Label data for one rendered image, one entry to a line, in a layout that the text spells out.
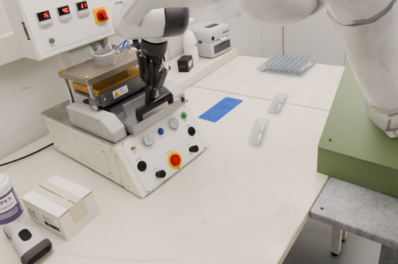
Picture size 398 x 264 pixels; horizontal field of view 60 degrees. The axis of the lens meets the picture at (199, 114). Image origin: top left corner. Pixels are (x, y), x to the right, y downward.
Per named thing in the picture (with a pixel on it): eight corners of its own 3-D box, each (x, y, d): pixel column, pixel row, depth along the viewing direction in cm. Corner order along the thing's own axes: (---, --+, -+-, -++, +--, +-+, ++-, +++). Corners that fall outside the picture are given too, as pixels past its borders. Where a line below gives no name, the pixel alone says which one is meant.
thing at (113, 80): (74, 92, 122) (66, 67, 117) (123, 71, 136) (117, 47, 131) (103, 102, 111) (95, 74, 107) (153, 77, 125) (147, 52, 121)
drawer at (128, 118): (82, 116, 124) (76, 96, 121) (129, 92, 138) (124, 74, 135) (134, 137, 106) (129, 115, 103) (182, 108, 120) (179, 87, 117)
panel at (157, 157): (147, 195, 109) (119, 143, 106) (206, 148, 128) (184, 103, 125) (150, 195, 107) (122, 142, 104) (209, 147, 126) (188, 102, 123)
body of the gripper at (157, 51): (134, 34, 96) (133, 63, 102) (155, 47, 93) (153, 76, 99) (154, 28, 101) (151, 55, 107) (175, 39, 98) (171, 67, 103)
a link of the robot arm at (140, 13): (228, -62, 62) (178, 3, 91) (125, -69, 55) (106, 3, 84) (237, -3, 62) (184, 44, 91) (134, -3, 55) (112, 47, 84)
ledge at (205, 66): (105, 102, 178) (103, 95, 175) (201, 51, 234) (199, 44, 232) (147, 113, 160) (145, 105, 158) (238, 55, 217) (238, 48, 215)
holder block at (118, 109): (84, 106, 122) (82, 100, 121) (127, 85, 135) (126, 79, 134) (112, 117, 112) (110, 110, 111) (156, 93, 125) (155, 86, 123)
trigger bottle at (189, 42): (186, 64, 200) (180, 21, 189) (184, 60, 207) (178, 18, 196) (201, 61, 201) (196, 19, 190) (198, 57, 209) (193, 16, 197)
